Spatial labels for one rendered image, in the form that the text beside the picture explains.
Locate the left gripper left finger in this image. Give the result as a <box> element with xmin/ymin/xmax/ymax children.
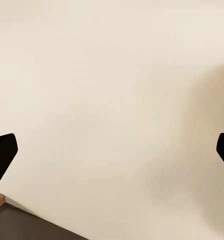
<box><xmin>0</xmin><ymin>133</ymin><xmax>18</xmax><ymax>180</ymax></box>

